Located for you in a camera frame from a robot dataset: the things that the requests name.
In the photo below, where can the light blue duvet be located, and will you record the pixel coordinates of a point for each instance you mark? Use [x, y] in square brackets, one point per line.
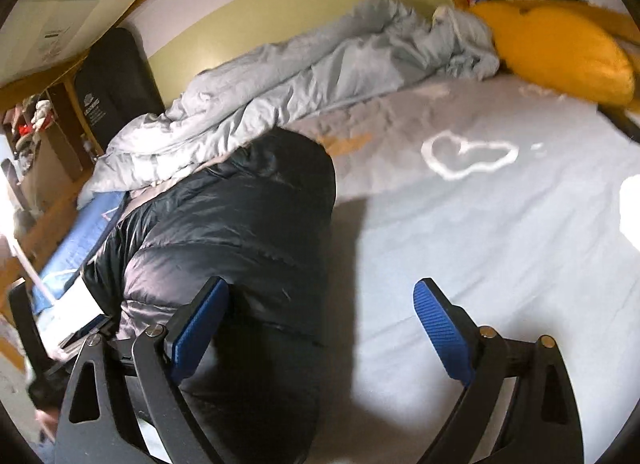
[300, 79]

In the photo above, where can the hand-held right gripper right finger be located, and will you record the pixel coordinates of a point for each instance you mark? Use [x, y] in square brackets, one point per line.
[442, 329]

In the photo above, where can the yellow pillow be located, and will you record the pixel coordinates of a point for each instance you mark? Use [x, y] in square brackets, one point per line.
[560, 54]

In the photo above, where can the white plush toy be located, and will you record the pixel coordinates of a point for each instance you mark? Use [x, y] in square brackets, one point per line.
[40, 113]

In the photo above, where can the white lamp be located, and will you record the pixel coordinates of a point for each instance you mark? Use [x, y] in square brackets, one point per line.
[34, 286]

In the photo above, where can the black garment bag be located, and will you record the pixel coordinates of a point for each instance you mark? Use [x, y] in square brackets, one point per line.
[115, 89]

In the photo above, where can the wooden shelf unit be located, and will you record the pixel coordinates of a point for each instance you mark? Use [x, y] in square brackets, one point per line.
[50, 159]

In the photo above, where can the person's left hand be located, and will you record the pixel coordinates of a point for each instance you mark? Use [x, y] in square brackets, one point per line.
[47, 424]

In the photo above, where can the blue pillow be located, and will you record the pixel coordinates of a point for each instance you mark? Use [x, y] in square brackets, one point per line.
[85, 239]

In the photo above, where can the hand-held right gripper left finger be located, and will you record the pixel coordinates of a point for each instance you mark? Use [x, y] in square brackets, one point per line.
[197, 334]

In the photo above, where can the black down jacket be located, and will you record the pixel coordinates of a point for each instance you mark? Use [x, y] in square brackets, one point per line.
[225, 224]

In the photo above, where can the wooden bunk bed frame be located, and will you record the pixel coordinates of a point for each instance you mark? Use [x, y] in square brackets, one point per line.
[45, 224]

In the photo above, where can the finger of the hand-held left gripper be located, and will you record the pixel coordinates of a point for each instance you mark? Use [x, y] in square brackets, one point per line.
[92, 326]
[30, 324]

